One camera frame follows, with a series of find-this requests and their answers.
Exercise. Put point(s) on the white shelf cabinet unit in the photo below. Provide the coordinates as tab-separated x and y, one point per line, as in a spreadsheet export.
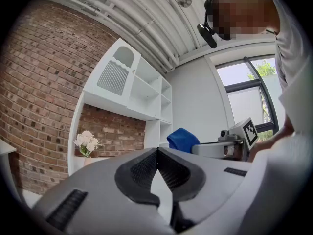
146	87

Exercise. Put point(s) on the pale pink flower bouquet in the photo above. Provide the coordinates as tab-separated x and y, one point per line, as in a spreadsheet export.
86	141

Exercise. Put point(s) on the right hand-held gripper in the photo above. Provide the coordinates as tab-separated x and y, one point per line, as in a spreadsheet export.
249	133

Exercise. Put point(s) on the black head-worn camera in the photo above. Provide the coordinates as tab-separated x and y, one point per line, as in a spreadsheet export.
207	34

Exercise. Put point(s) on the black framed window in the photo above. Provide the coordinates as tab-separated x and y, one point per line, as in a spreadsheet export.
244	101

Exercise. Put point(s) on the person's right forearm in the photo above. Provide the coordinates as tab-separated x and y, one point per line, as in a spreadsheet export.
271	138

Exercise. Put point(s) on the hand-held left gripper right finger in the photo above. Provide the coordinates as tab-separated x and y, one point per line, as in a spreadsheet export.
181	177

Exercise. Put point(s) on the small white table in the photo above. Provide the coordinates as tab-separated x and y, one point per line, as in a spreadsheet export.
6	147

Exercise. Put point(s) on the small grey camera module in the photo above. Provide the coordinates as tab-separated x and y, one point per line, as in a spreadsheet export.
223	134

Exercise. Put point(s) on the blue cloth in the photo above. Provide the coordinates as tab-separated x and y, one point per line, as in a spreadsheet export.
183	138

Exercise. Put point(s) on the person's white shirt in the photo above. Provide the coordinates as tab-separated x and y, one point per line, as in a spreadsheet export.
293	82

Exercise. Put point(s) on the pink vase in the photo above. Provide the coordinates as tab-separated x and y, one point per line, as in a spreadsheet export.
88	161

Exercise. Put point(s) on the round ceiling detector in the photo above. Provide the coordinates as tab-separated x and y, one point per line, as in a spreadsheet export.
184	1

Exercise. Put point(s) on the row of white ceiling pipes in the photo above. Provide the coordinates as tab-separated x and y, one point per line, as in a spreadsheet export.
137	16

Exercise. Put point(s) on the white arched cabinet door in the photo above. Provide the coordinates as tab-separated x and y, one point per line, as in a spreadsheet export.
117	75

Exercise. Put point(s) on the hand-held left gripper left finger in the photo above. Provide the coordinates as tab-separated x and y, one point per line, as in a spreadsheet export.
137	177

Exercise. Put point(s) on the person's head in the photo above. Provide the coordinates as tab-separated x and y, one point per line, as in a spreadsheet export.
244	11

